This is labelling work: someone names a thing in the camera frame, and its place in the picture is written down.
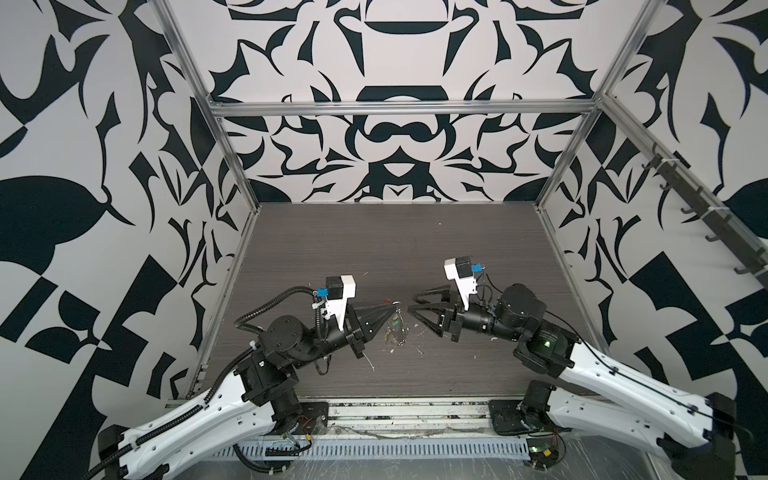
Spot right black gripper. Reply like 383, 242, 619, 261
415, 285, 528, 345

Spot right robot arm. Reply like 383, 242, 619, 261
408, 284, 736, 479

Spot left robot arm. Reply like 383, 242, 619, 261
84, 303, 399, 479

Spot green circuit board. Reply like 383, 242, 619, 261
526, 434, 567, 471

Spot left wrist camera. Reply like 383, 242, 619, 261
313, 275, 356, 331

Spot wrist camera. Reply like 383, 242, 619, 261
313, 275, 356, 331
443, 256, 483, 311

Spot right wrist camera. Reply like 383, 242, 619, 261
443, 256, 483, 311

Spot aluminium front rail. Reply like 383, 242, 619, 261
300, 396, 495, 439

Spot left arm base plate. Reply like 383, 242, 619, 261
289, 400, 330, 435

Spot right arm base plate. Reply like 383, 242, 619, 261
488, 399, 541, 436

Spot white slotted cable duct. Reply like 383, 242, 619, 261
240, 437, 530, 461

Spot black corrugated cable conduit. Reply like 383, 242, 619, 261
77, 285, 319, 480

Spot black wall hook rack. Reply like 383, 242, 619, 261
643, 142, 767, 290

